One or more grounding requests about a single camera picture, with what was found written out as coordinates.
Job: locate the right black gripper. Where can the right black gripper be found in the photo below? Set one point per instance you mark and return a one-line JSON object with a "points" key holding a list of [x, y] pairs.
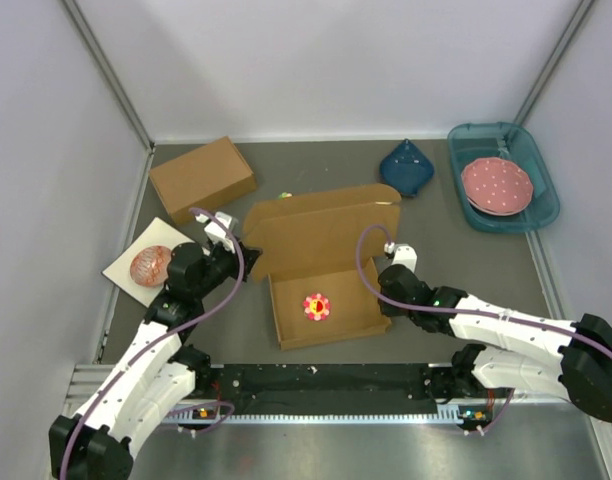
{"points": [[387, 308]]}

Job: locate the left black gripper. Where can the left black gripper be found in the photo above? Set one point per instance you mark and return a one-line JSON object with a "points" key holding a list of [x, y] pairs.
{"points": [[233, 256]]}

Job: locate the brown cardboard box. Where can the brown cardboard box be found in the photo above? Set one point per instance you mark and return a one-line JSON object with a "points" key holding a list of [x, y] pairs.
{"points": [[324, 243], [208, 177]]}

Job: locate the pink plush flower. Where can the pink plush flower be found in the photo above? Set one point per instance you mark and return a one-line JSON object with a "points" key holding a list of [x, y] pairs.
{"points": [[316, 307]]}

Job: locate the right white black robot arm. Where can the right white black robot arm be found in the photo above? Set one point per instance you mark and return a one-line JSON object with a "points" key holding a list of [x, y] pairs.
{"points": [[571, 360]]}

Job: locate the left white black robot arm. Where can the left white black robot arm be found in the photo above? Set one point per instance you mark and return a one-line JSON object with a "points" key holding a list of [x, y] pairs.
{"points": [[103, 438]]}

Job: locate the closed brown cardboard box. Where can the closed brown cardboard box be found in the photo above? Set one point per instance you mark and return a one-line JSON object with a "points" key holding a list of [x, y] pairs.
{"points": [[208, 177]]}

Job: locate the white square board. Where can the white square board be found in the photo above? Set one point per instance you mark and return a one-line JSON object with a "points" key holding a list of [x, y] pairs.
{"points": [[158, 232]]}

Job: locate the red patterned bowl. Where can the red patterned bowl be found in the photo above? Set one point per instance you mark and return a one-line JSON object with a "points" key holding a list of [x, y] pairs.
{"points": [[149, 267]]}

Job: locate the dark blue teardrop dish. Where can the dark blue teardrop dish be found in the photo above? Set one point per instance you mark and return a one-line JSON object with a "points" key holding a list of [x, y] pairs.
{"points": [[406, 169]]}

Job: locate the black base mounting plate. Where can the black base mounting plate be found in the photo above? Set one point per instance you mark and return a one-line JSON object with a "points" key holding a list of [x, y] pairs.
{"points": [[334, 389]]}

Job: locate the pink polka dot plate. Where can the pink polka dot plate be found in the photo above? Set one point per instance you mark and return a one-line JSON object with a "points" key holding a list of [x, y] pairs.
{"points": [[497, 186]]}

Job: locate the teal transparent plastic bin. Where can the teal transparent plastic bin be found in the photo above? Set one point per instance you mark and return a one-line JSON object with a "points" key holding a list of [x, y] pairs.
{"points": [[470, 141]]}

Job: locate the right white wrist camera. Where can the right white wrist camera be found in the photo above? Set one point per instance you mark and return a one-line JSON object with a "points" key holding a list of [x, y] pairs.
{"points": [[401, 254]]}

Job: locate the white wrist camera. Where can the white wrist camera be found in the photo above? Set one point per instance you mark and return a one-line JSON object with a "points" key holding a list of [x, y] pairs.
{"points": [[217, 234], [401, 254]]}

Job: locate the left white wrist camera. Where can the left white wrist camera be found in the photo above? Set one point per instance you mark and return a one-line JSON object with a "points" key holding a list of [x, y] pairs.
{"points": [[217, 234]]}

